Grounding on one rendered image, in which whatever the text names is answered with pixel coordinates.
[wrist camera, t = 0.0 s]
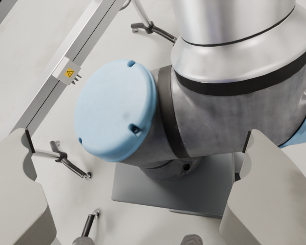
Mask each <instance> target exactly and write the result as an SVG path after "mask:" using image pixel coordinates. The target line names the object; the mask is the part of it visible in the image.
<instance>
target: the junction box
mask: <svg viewBox="0 0 306 245"><path fill-rule="evenodd" d="M80 70H81V67H79V66H78V65H77V64H75V63H74V62H73V61H71V60H70V59H68V58H67V57H64V58H63V60H62V61H61V63H60V64H59V65H58V67H57V68H56V70H55V71H54V73H53V74H52V75H53V76H54V77H55V78H57V79H59V80H60V81H62V82H63V83H65V84H67V85H68V86H69V85H70V84H71V83H72V81H73V80H74V78H75V77H76V75H77V74H78V72H79V71H80Z"/></svg>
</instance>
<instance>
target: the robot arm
mask: <svg viewBox="0 0 306 245"><path fill-rule="evenodd" d="M170 1H171V4H172V8H173V11H174V15H175V18H176V22H177V25H178V29H179V32H180V35H179V37H178V39H177V41H176V43H175V44H174V46H173V48H172V51H171V55H170V60H171V63H172V65H169V66H165V67H161V68H158V69H154V70H148V69H147V67H145V66H144V65H143V64H141V63H136V62H135V61H134V60H131V59H118V60H114V61H111V62H109V63H107V64H105V65H103V66H102V67H101V68H99V69H98V70H97V71H96V72H94V73H93V74H92V76H91V77H90V78H89V79H88V81H87V82H86V85H85V86H84V88H83V89H82V90H81V92H80V94H79V97H78V99H77V102H76V106H75V111H74V129H75V133H76V136H77V139H78V141H79V143H80V144H81V145H82V147H83V148H84V149H85V150H86V151H87V152H89V153H90V154H92V155H94V156H96V157H99V158H100V159H102V160H104V161H107V162H119V163H124V164H128V165H133V166H137V167H138V168H139V169H140V170H141V171H142V173H144V174H145V175H146V176H148V177H150V178H152V179H154V180H158V181H165V182H173V181H177V180H180V179H183V178H185V177H187V176H188V175H190V174H191V173H192V172H193V171H194V170H195V169H196V168H197V167H198V165H199V164H200V162H201V160H202V157H203V156H209V155H218V154H226V153H234V152H242V153H244V155H245V158H244V162H243V165H242V168H241V170H240V174H239V176H240V178H241V180H239V181H236V182H235V183H234V184H233V186H232V189H231V192H230V195H229V198H228V201H227V204H226V207H225V210H224V214H223V217H222V220H221V224H220V228H219V231H220V235H221V237H222V238H223V239H224V241H225V242H226V243H227V245H306V177H305V176H304V174H303V173H302V172H301V170H300V169H299V168H298V167H297V165H296V164H295V163H294V162H293V161H292V160H291V159H290V158H289V157H288V156H287V155H286V154H285V153H284V152H283V151H282V150H281V149H282V148H284V147H286V146H289V145H295V144H301V143H306V9H305V8H304V7H302V6H301V5H299V4H298V3H296V0H170ZM33 153H35V150H34V146H33V143H32V140H31V137H30V134H29V131H28V128H19V129H16V130H15V131H13V132H12V133H11V134H10V135H8V136H7V137H6V138H4V139H3V140H2V141H1V142H0V245H51V244H52V242H53V241H54V239H55V237H56V234H57V230H56V227H55V223H54V220H53V217H52V214H51V210H50V207H49V205H48V202H47V199H46V196H45V193H44V190H43V187H42V185H41V184H40V183H38V182H35V180H36V178H37V173H36V170H35V167H34V164H33V161H32V158H31V157H32V155H33Z"/></svg>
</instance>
